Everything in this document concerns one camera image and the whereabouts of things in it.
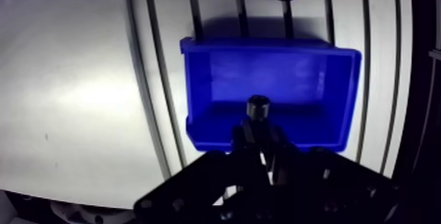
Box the blue bin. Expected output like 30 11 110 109
179 36 362 153

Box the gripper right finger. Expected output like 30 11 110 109
264 119 402 224

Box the steel bolt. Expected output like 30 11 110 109
246 95 271 122

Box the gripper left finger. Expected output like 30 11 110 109
133 119 270 224

